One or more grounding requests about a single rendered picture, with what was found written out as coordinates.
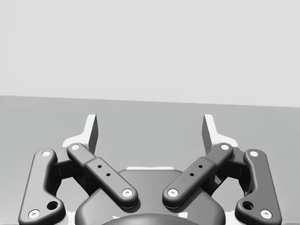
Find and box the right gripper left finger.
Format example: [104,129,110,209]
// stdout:
[18,113,139,225]

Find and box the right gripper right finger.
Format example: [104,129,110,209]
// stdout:
[162,113,283,225]

